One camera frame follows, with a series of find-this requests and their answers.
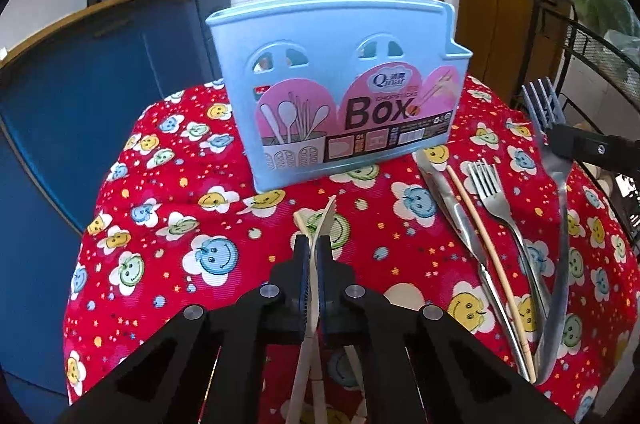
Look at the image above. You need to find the bag of green vegetables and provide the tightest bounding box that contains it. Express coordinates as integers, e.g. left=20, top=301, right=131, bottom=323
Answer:
left=573, top=0, right=639, bottom=38

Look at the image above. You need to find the small steel fork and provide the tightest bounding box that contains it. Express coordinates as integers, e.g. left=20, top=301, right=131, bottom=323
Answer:
left=468, top=160, right=551, bottom=329

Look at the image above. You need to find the blue kitchen counter cabinet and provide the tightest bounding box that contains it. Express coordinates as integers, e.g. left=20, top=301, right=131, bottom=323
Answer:
left=1, top=0, right=231, bottom=423

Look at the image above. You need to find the red smiley flower tablecloth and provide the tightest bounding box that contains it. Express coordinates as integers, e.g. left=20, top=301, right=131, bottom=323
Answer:
left=63, top=76, right=639, bottom=422

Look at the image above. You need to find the brown wooden shelf cabinet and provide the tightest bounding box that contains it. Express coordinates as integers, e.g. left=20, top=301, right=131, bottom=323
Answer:
left=456, top=0, right=572, bottom=103

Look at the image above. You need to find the steel table knife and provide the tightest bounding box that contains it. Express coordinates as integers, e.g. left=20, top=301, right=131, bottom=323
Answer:
left=413, top=150, right=535, bottom=382

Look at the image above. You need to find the light blue utensil box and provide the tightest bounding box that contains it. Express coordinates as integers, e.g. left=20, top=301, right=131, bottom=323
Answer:
left=206, top=0, right=471, bottom=191

